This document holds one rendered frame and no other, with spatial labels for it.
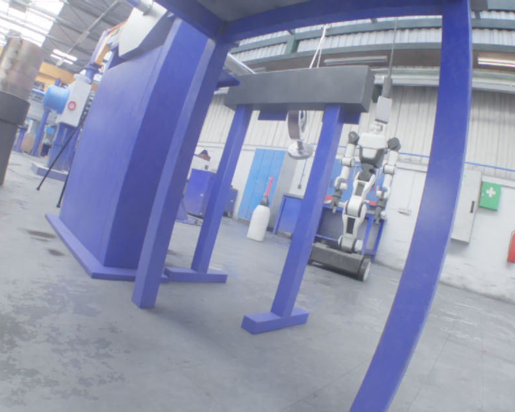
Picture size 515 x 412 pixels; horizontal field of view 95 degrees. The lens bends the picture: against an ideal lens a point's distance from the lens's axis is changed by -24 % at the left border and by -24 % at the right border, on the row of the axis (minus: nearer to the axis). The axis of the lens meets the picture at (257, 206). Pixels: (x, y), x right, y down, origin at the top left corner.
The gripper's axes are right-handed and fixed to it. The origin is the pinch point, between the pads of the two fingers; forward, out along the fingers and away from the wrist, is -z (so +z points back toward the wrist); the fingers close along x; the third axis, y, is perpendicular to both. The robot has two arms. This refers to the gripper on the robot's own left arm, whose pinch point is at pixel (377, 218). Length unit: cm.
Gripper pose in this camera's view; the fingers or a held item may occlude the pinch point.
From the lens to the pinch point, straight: 289.6
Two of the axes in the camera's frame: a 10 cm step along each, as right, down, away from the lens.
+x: -4.5, -3.5, -8.2
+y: 8.1, 2.2, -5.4
